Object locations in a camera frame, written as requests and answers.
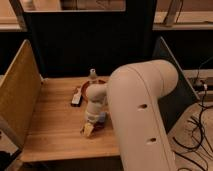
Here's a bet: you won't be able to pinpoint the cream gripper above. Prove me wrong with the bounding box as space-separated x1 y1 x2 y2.
83 112 100 137

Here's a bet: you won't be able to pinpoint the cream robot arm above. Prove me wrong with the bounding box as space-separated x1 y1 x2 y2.
85 60 178 171

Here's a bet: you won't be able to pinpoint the red ceramic bowl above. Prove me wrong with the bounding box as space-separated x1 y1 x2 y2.
81 79 106 102

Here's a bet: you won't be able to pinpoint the blue sponge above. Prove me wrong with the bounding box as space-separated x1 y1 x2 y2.
98 112 107 123

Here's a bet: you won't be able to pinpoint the clear plastic bottle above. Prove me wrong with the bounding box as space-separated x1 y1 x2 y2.
89 68 98 84

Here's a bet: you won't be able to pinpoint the wooden side panel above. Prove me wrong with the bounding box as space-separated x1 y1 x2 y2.
0 39 42 149

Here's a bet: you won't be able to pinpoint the dark right side panel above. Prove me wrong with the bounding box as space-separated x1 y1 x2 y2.
152 37 199 133

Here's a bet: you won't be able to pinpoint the black power strip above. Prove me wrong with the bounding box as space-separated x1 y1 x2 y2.
191 78 213 91

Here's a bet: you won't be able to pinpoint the black floor cables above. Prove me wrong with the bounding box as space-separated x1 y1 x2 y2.
172 56 213 171

